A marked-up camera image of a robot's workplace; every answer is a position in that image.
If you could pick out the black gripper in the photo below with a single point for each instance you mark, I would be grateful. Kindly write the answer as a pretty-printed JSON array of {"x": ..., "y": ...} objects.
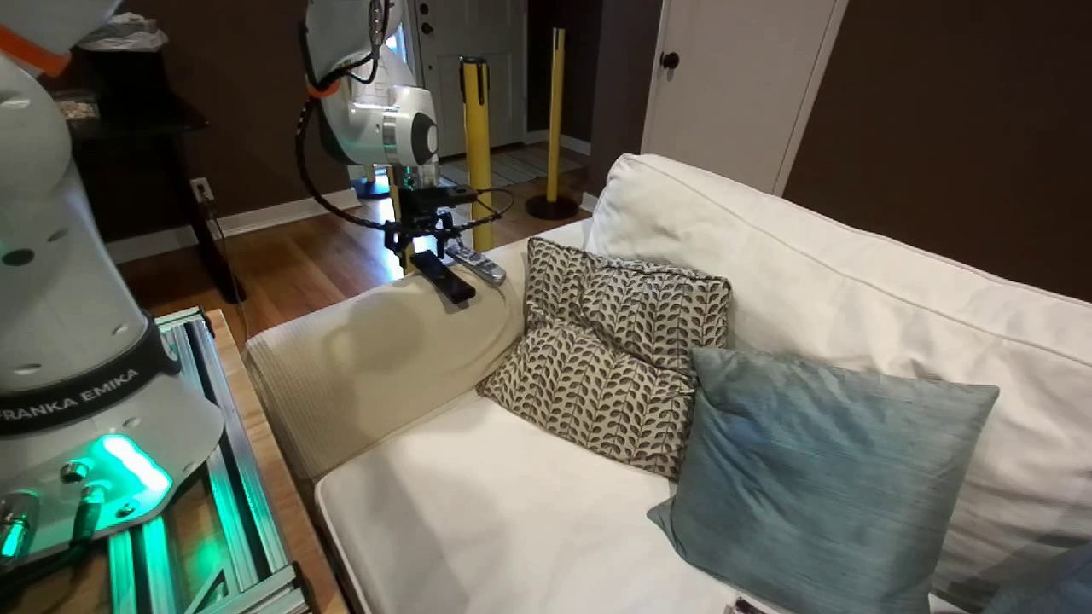
[{"x": 425, "y": 208}]

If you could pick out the black remote control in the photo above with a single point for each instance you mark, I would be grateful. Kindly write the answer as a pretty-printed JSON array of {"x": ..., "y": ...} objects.
[{"x": 444, "y": 278}]

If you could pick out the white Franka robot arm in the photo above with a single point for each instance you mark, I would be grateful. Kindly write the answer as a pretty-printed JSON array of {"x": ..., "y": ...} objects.
[{"x": 57, "y": 317}]

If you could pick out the white remote control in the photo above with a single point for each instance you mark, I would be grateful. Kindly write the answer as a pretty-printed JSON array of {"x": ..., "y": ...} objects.
[{"x": 479, "y": 269}]

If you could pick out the grey door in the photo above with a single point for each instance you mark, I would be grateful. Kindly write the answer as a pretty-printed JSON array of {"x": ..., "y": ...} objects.
[{"x": 479, "y": 34}]

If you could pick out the leaf patterned pillow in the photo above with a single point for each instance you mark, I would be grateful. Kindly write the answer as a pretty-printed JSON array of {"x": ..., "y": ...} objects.
[{"x": 617, "y": 352}]

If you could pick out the white sofa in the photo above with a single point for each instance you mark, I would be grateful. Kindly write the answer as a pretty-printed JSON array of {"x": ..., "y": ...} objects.
[{"x": 455, "y": 512}]

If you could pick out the black side table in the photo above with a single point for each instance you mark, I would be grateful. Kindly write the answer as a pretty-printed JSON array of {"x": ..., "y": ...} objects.
[{"x": 148, "y": 114}]

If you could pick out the white door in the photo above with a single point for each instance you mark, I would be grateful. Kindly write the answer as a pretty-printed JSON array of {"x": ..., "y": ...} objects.
[{"x": 737, "y": 91}]

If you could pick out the grey crumpled cloth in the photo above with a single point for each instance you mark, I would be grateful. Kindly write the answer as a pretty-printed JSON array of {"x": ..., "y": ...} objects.
[{"x": 137, "y": 31}]

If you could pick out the white sofa back cushion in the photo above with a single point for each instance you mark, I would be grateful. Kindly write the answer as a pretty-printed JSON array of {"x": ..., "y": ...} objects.
[{"x": 865, "y": 286}]

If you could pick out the large teal pillow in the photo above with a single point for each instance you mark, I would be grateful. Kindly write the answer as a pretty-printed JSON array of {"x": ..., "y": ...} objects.
[{"x": 821, "y": 479}]

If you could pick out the thick yellow post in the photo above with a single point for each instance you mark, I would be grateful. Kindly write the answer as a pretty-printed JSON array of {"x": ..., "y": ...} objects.
[{"x": 479, "y": 137}]

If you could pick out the thin yellow post black base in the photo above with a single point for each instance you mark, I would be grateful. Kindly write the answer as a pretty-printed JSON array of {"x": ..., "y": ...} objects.
[{"x": 553, "y": 114}]

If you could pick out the white wall outlet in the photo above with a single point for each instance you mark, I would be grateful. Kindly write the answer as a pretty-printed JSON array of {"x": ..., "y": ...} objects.
[{"x": 201, "y": 188}]

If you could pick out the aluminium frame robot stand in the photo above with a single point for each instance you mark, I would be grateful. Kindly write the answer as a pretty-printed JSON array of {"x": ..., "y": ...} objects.
[{"x": 228, "y": 501}]

